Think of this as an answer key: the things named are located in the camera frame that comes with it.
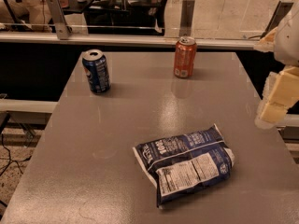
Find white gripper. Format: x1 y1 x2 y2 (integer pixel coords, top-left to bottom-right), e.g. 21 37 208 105
253 2 299 129

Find blue chip bag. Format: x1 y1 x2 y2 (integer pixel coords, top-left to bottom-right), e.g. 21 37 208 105
133 126 235 206

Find orange soda can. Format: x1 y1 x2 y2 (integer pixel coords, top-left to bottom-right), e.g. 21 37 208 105
174 36 197 78

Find blue pepsi can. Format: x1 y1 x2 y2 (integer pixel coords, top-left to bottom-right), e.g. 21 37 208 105
82 49 110 94

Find dark background desk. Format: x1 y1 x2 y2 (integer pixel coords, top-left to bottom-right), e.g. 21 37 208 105
84 0 167 36

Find right dark bracket post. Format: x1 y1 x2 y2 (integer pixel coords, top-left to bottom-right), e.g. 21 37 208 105
263 1 293 35

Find metal glass-barrier rail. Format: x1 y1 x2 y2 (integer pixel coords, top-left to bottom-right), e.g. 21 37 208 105
0 32 258 50

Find middle metal bracket post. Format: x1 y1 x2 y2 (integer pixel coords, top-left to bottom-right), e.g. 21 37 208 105
179 0 195 36

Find metal bracket post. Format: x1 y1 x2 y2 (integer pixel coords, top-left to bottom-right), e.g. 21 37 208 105
179 0 195 36
46 0 70 40

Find left metal bracket post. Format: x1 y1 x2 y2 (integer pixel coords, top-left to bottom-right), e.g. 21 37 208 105
46 0 70 40

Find black floor cables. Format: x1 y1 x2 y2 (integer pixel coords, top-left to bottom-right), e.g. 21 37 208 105
0 133 34 177

